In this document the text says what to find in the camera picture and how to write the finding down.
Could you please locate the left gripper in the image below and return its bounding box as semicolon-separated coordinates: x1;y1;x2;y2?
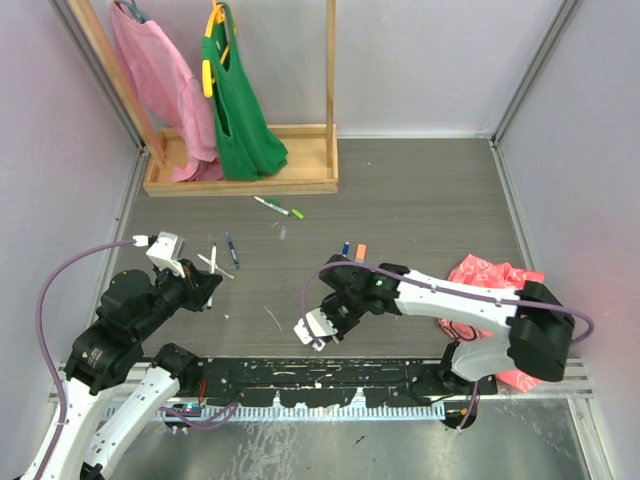
135;256;221;338

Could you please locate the blue pen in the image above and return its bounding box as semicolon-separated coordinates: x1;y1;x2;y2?
225;232;241;270

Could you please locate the orange highlighter cap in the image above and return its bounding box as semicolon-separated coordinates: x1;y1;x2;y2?
355;244;367;263

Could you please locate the black white marker pen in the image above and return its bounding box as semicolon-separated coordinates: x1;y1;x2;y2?
206;244;217;309

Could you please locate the white pen green tip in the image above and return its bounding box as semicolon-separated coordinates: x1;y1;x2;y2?
197;254;236;280

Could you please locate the red patterned cloth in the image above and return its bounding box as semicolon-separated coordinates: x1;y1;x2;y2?
438;254;545;393

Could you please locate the wooden clothes rack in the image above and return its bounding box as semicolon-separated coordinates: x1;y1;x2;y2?
70;1;338;197

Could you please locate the green tank top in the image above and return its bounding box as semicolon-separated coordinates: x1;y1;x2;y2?
201;3;289;182

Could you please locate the pink shirt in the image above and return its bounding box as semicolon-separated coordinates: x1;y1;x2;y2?
110;2;224;182

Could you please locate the yellow hanger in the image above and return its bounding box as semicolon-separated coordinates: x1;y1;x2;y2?
201;1;241;100

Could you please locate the blue grey hanger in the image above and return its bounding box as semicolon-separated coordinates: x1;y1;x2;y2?
114;0;149;24

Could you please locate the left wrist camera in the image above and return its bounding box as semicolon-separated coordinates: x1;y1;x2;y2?
132;232;186;278

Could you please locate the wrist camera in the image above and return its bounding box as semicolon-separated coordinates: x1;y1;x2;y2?
132;232;186;278
293;308;338;352

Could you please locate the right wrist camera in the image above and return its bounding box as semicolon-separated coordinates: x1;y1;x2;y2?
293;308;338;352

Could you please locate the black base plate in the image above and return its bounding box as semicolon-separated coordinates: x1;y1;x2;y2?
179;357;472;408

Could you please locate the grey slotted cable duct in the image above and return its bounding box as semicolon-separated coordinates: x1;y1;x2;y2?
99;402;446;422

